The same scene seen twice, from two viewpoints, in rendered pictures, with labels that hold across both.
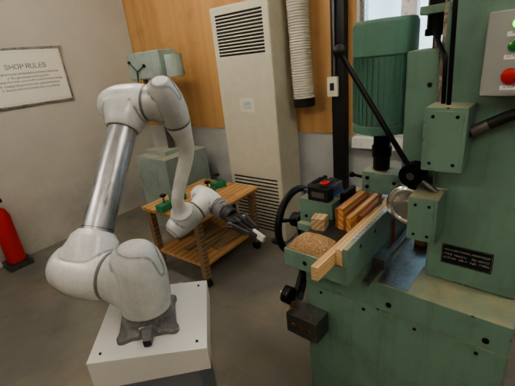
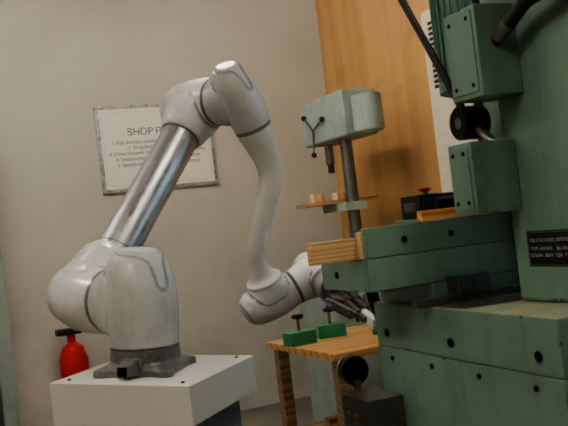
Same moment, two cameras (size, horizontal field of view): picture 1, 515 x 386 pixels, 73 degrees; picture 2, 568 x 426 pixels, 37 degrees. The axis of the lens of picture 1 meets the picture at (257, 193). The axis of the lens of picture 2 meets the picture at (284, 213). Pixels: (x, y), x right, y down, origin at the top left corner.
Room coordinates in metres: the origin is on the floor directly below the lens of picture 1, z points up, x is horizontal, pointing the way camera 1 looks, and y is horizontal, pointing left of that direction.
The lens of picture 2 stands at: (-0.64, -0.76, 0.98)
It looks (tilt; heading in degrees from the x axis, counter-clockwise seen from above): 1 degrees up; 26
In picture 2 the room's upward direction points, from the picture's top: 7 degrees counter-clockwise
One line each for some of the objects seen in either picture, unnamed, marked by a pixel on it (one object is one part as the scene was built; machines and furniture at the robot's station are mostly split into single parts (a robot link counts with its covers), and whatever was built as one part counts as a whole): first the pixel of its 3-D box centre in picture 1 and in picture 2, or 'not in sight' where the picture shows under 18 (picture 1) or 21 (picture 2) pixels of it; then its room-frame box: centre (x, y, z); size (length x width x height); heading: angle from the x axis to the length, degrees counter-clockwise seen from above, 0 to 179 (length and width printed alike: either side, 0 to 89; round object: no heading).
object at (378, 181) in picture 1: (386, 183); not in sight; (1.03, -0.42, 1.03); 0.14 x 0.07 x 0.09; 48
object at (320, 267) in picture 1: (361, 229); (439, 237); (0.94, -0.30, 0.92); 0.54 x 0.02 x 0.04; 138
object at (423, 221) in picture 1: (426, 214); (483, 177); (0.81, -0.43, 1.02); 0.09 x 0.07 x 0.12; 138
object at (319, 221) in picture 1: (319, 221); not in sight; (1.02, -0.19, 0.92); 0.05 x 0.05 x 0.04; 61
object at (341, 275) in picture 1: (346, 221); (463, 256); (1.10, -0.31, 0.87); 0.61 x 0.30 x 0.06; 138
